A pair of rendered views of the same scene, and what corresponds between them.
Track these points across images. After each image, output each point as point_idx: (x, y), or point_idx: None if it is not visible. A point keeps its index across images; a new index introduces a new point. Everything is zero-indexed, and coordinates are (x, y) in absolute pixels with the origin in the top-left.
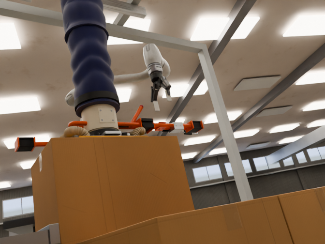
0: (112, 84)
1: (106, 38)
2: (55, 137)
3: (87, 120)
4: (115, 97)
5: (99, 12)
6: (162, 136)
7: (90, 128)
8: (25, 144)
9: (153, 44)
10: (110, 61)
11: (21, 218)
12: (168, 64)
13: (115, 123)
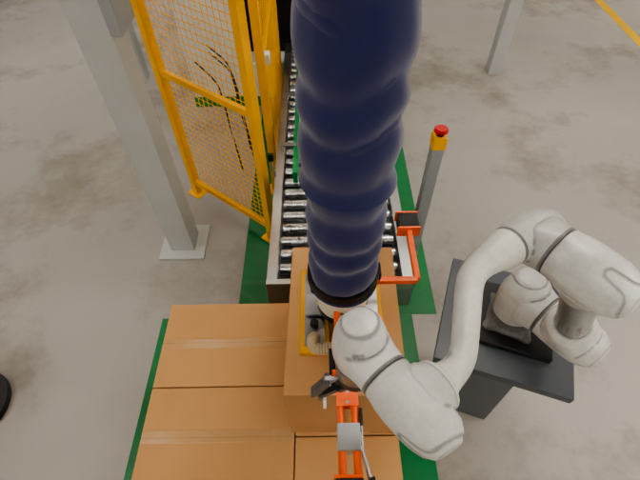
0: (312, 274)
1: (318, 210)
2: (292, 250)
3: None
4: (312, 289)
5: (300, 158)
6: (285, 369)
7: None
8: (398, 225)
9: (336, 326)
10: (324, 249)
11: (450, 273)
12: (385, 422)
13: (321, 307)
